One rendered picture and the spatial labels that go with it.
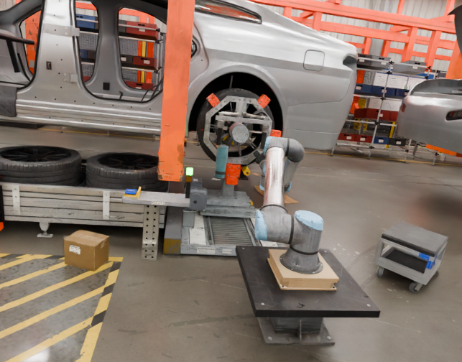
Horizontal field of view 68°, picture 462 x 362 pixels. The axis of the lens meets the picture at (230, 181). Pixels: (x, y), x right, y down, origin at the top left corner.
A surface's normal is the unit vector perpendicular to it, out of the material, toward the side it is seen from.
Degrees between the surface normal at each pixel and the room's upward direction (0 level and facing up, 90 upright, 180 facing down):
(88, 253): 90
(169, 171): 90
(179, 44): 90
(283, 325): 90
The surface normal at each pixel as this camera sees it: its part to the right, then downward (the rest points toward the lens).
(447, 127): -0.91, 0.03
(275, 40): 0.14, 0.15
